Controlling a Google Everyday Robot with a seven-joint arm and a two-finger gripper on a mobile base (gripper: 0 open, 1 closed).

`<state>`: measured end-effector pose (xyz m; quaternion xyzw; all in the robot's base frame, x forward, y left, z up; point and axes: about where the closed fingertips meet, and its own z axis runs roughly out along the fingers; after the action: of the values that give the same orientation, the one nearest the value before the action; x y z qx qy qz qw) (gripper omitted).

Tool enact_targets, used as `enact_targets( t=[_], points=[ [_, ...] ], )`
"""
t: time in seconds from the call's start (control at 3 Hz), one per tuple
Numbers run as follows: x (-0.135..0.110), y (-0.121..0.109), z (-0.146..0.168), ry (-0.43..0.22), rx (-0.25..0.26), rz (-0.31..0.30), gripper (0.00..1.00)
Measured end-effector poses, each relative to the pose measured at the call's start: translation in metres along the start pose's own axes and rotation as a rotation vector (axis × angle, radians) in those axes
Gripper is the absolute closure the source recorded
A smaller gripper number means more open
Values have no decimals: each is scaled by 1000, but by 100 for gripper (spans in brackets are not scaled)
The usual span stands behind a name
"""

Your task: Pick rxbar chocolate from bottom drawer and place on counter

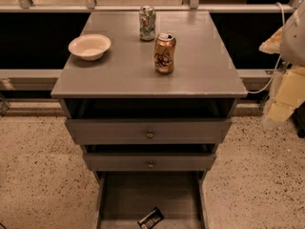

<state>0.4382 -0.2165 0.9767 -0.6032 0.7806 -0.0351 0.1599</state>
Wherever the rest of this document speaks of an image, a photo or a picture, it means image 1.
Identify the round middle drawer knob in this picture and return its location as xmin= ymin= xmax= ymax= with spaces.
xmin=147 ymin=161 xmax=155 ymax=169

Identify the round drawer knob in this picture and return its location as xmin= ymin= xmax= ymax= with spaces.
xmin=147 ymin=161 xmax=155 ymax=169
xmin=146 ymin=130 xmax=154 ymax=139

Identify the green white soda can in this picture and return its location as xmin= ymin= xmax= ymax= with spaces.
xmin=139 ymin=6 xmax=156 ymax=41

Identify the grey open bottom drawer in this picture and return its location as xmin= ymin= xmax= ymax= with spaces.
xmin=92 ymin=172 xmax=210 ymax=229

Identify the round top drawer knob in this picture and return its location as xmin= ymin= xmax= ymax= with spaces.
xmin=146 ymin=130 xmax=154 ymax=139

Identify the orange soda can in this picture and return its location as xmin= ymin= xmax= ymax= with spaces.
xmin=153 ymin=32 xmax=176 ymax=74

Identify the white cable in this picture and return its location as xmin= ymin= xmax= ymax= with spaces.
xmin=247 ymin=1 xmax=287 ymax=95

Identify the white bowl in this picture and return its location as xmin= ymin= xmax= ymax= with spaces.
xmin=68 ymin=34 xmax=112 ymax=61

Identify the grey middle drawer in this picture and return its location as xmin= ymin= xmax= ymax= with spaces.
xmin=83 ymin=153 xmax=216 ymax=172

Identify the metal railing frame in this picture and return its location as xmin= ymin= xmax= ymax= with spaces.
xmin=0 ymin=0 xmax=303 ymax=91

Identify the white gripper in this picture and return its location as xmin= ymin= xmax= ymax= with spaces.
xmin=259 ymin=28 xmax=305 ymax=129

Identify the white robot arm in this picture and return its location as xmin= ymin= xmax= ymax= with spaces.
xmin=259 ymin=1 xmax=305 ymax=126

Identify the grey wooden drawer cabinet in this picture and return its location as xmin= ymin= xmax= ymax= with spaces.
xmin=51 ymin=10 xmax=249 ymax=229

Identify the grey top drawer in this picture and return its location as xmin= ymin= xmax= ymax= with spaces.
xmin=66 ymin=119 xmax=232 ymax=145

